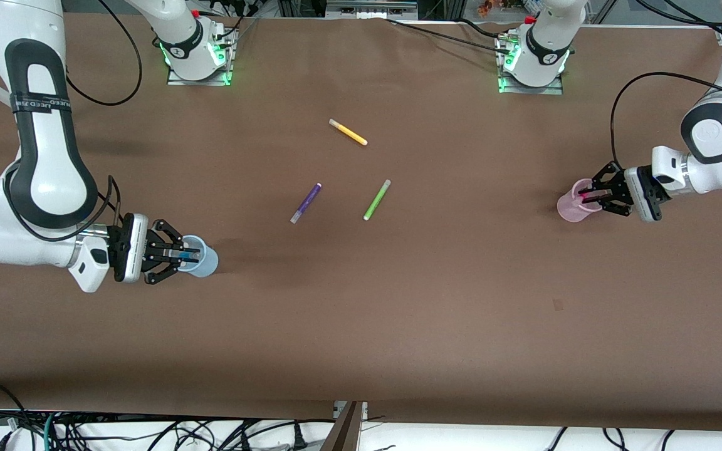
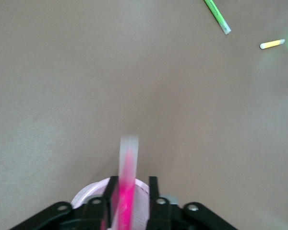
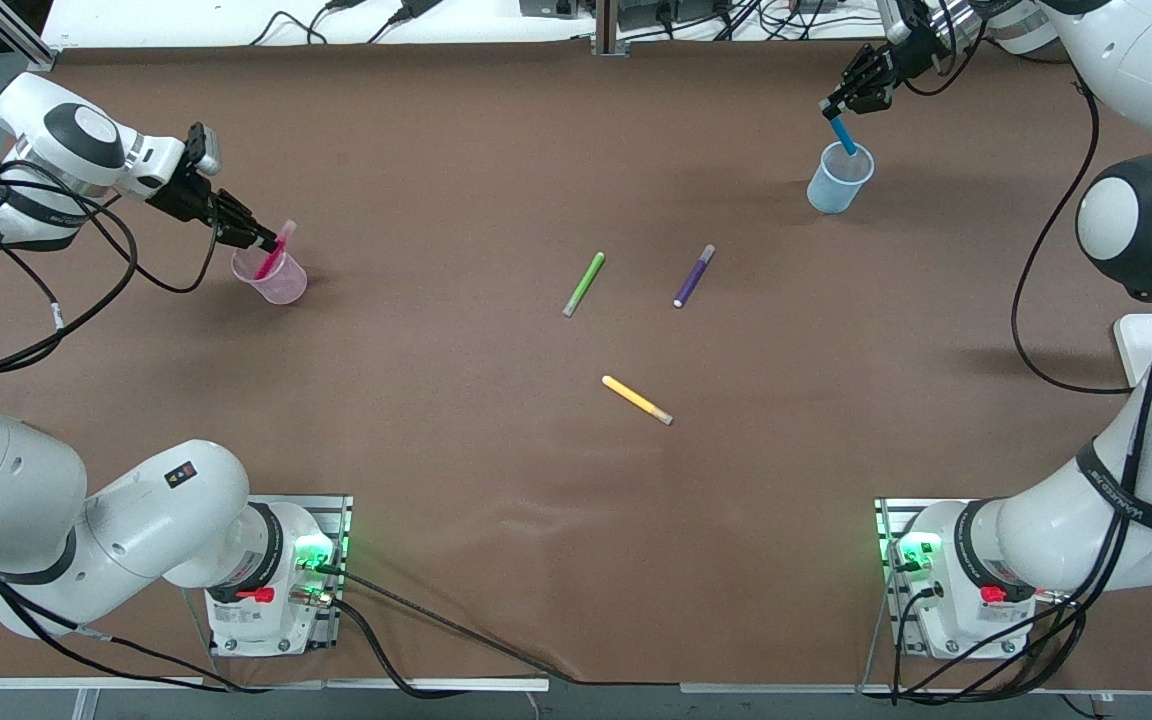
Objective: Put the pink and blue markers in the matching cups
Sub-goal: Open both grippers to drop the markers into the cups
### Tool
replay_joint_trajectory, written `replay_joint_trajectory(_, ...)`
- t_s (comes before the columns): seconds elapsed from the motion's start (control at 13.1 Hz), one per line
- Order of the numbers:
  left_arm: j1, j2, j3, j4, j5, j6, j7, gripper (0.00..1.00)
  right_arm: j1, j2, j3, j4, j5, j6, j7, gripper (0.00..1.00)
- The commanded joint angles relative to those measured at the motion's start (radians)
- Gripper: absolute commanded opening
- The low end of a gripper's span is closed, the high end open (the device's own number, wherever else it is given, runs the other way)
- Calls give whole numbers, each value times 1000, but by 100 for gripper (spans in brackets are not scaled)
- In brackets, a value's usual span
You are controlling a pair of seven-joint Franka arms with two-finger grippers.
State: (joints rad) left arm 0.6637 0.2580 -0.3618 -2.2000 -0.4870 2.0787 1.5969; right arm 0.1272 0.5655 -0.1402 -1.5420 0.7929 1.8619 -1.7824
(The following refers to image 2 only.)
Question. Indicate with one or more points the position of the pink marker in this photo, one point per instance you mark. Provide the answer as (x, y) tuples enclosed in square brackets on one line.
[(127, 191)]

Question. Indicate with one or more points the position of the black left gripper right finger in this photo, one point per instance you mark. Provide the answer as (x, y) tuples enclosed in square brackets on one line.
[(162, 213)]

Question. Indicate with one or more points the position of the yellow marker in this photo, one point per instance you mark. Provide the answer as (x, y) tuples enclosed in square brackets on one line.
[(272, 44)]

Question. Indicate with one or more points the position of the green marker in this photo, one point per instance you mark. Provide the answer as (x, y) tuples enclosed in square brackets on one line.
[(217, 15)]

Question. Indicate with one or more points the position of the translucent pink cup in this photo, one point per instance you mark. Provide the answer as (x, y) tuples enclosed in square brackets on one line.
[(141, 206)]

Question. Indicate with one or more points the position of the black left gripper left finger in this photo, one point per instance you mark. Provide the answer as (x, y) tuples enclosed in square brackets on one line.
[(96, 213)]

